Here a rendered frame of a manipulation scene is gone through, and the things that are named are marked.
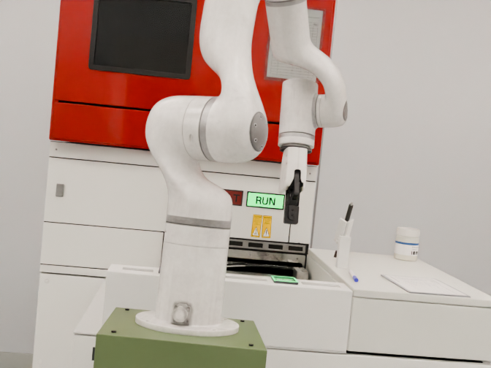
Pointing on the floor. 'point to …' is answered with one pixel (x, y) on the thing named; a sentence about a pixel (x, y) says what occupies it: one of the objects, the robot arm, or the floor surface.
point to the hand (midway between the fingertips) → (291, 215)
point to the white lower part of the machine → (61, 316)
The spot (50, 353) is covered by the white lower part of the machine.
